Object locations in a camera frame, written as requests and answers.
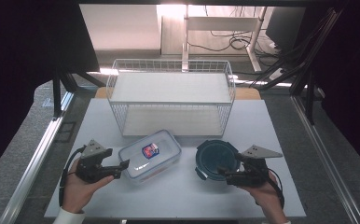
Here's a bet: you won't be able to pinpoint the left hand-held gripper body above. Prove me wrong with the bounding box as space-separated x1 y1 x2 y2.
76 139 107 184

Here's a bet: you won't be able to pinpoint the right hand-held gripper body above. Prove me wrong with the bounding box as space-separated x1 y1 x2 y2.
226 144 284 188

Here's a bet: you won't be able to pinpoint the round container with blue lid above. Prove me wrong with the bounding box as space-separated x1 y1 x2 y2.
194 139 242 182

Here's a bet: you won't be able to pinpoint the clear rectangular food container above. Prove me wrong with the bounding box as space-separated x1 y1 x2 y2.
118 129 183 185

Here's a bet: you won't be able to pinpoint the white wire storage rack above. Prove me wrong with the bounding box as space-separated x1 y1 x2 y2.
105 58 237 138

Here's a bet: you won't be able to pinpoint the person's right hand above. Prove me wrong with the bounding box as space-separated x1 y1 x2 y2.
239 172 287 218

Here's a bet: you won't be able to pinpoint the person's left hand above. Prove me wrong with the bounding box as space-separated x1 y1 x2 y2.
62 157 116 215

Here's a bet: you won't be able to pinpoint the black metal stand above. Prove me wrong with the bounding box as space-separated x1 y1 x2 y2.
249 6 347 125
51 66 106 121

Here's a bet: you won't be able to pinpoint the black curtain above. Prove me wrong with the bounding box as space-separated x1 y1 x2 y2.
308 0 360 180
0 0 101 181

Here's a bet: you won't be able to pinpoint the white cabinet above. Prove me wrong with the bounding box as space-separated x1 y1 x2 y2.
78 3 163 51

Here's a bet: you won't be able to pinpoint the dark monitor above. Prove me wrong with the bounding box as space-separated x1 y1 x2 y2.
265 7 307 53

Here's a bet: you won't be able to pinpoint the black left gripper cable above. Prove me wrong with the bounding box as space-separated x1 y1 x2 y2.
58 145 88 208

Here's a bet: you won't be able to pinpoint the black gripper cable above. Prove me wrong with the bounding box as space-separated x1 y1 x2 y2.
268 167 285 209
58 145 88 208

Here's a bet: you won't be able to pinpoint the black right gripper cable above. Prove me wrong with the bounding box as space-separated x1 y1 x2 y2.
268 167 285 209

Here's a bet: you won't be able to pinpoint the aluminium frame rail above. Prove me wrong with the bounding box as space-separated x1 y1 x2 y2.
291 94 360 224
0 91 75 224

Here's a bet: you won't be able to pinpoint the black floor cables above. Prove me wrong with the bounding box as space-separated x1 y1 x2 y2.
187 5 284 61

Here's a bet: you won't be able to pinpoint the white desk frame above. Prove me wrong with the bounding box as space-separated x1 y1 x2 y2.
181 4 269 73

